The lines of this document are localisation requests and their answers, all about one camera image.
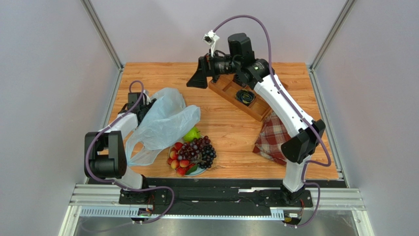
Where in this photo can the green fake apple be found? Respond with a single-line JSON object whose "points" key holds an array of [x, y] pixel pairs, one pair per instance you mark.
{"points": [[194, 133]]}

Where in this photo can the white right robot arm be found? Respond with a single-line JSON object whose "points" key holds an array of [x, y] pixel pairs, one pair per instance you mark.
{"points": [[305, 133]]}

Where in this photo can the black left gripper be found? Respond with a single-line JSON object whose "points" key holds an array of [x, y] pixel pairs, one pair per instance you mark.
{"points": [[149, 104]]}

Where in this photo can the cream blue ceramic plate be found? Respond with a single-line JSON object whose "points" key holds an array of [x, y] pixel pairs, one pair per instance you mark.
{"points": [[200, 171]]}

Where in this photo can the wooden compartment tray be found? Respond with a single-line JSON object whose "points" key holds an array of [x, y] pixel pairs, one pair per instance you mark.
{"points": [[227, 88]]}

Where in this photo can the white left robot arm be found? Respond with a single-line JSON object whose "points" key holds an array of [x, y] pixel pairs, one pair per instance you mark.
{"points": [[105, 158]]}

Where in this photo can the red fake cherry bunch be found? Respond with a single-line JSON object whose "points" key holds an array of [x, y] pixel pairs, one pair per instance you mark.
{"points": [[183, 166]]}

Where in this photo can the light blue plastic bag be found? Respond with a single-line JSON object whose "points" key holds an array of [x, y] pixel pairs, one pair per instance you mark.
{"points": [[168, 120]]}

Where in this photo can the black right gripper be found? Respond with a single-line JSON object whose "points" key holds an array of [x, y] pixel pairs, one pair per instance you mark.
{"points": [[205, 67]]}

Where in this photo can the dark fake grape bunch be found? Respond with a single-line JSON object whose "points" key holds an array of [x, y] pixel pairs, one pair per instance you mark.
{"points": [[208, 154]]}

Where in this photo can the red purple fake grape bunch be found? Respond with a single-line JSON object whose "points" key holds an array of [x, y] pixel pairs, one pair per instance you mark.
{"points": [[196, 146]]}

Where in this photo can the red plaid folded cloth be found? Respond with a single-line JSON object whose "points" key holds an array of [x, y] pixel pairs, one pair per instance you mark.
{"points": [[272, 135]]}

